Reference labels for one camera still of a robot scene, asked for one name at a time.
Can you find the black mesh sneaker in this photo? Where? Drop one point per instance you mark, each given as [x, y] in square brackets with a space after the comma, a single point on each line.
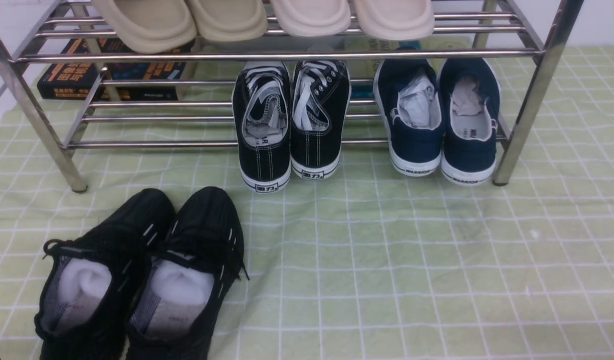
[189, 274]
[95, 278]

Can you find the navy slip-on shoe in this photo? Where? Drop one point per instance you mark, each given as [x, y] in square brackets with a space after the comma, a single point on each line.
[470, 98]
[407, 99]

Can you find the stainless steel shoe rack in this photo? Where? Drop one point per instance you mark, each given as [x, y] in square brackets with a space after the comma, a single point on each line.
[67, 34]

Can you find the black canvas sneaker right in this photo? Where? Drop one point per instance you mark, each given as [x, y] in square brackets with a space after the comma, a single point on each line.
[320, 100]

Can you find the black canvas sneaker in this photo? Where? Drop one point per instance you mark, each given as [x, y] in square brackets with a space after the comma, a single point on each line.
[261, 110]
[320, 100]

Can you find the black canvas sneaker left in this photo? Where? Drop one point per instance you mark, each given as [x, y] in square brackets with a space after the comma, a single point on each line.
[261, 110]

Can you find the green checkered tablecloth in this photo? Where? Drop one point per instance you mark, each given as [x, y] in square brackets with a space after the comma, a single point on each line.
[369, 264]

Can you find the light beige slipper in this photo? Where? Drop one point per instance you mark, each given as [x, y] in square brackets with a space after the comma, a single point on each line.
[312, 18]
[395, 20]

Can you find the beige slipper far left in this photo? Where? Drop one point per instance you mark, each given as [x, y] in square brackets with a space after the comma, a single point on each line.
[149, 26]

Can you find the black orange book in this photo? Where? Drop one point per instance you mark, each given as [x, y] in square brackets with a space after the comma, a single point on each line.
[73, 81]

